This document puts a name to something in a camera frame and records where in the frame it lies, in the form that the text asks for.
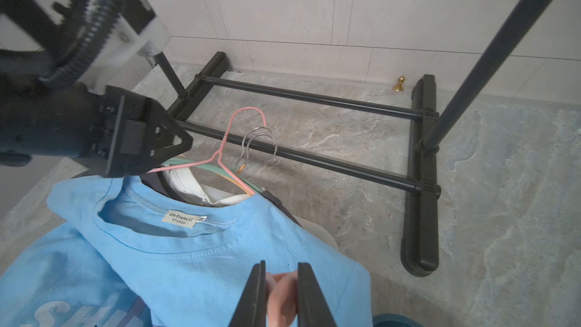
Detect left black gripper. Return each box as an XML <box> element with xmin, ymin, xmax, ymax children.
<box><xmin>88</xmin><ymin>86</ymin><xmax>193</xmax><ymax>178</ymax></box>

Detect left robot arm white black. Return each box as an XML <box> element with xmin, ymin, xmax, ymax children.
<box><xmin>1</xmin><ymin>0</ymin><xmax>192</xmax><ymax>178</ymax></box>

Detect teal plastic tray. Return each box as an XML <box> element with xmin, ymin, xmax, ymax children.
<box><xmin>372</xmin><ymin>313</ymin><xmax>423</xmax><ymax>327</ymax></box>

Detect brass door stopper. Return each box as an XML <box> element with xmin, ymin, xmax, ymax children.
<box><xmin>393</xmin><ymin>76</ymin><xmax>405</xmax><ymax>92</ymax></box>

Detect silver wire hanger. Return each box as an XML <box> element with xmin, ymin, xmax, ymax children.
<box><xmin>235</xmin><ymin>126</ymin><xmax>278</xmax><ymax>174</ymax></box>

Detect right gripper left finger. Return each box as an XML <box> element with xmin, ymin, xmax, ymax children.
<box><xmin>228</xmin><ymin>260</ymin><xmax>266</xmax><ymax>327</ymax></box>

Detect black clothes rack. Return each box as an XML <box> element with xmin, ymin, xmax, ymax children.
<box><xmin>151</xmin><ymin>0</ymin><xmax>581</xmax><ymax>278</ymax></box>

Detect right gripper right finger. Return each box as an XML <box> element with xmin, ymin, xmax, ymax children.
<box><xmin>297</xmin><ymin>263</ymin><xmax>337</xmax><ymax>327</ymax></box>

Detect dark folded garment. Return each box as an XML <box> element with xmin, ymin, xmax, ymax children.
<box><xmin>141</xmin><ymin>168</ymin><xmax>338</xmax><ymax>250</ymax></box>

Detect light blue printed t-shirt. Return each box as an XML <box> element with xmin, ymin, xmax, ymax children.
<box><xmin>1</xmin><ymin>176</ymin><xmax>372</xmax><ymax>326</ymax></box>

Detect pink wire hanger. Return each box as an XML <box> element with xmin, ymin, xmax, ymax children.
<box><xmin>147</xmin><ymin>106</ymin><xmax>269</xmax><ymax>196</ymax></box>

